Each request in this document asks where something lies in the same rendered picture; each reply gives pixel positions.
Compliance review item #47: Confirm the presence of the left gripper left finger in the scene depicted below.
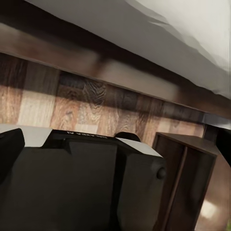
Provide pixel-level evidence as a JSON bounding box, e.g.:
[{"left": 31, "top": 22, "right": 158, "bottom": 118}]
[{"left": 0, "top": 128, "right": 25, "bottom": 185}]

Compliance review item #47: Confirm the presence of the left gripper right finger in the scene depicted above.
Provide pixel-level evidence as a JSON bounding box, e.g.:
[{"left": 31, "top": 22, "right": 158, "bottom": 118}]
[{"left": 216, "top": 128, "right": 231, "bottom": 166}]

